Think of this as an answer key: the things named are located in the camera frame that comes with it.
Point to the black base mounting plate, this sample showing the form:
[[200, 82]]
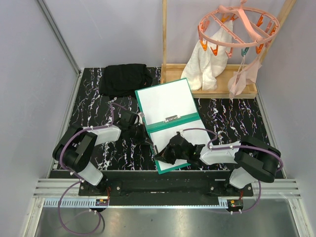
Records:
[[175, 188]]

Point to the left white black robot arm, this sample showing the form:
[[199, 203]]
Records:
[[75, 148]]

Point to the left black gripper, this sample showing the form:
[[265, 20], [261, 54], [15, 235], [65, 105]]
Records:
[[144, 138]]

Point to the metal folder binding clasp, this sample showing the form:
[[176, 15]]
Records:
[[171, 118]]

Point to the black folded cloth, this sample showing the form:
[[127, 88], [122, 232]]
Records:
[[123, 80]]

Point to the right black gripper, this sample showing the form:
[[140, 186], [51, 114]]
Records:
[[165, 156]]

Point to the white paper sheet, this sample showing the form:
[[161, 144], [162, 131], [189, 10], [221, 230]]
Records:
[[166, 100], [194, 135]]

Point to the green file folder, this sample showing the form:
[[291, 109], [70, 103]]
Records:
[[195, 118]]

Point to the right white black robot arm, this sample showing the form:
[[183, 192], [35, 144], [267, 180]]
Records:
[[254, 160]]

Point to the pink hanging mesh cloth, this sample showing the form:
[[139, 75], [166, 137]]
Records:
[[243, 77]]

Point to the pink round clip hanger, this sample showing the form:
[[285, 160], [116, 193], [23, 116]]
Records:
[[234, 27]]

